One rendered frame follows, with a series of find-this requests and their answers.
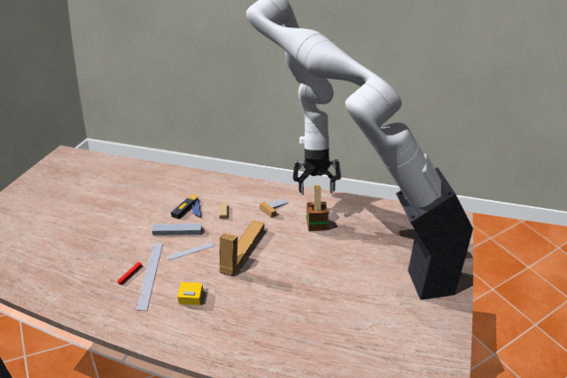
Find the small tan wooden block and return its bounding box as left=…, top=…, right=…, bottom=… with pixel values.
left=219, top=203, right=227, bottom=219

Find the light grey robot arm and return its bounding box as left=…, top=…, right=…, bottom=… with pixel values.
left=246, top=0, right=441, bottom=208

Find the yellow box with grey clip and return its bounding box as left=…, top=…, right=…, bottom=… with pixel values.
left=177, top=282, right=203, bottom=305

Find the grey flat bar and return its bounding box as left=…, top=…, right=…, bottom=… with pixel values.
left=136, top=243, right=163, bottom=311
left=167, top=243, right=214, bottom=260

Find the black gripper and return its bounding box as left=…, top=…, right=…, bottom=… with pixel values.
left=292, top=149, right=341, bottom=195

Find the red rectangular bar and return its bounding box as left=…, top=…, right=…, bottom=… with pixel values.
left=118, top=262, right=142, bottom=285

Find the grey rectangular bar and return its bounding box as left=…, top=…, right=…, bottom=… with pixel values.
left=152, top=223, right=202, bottom=235

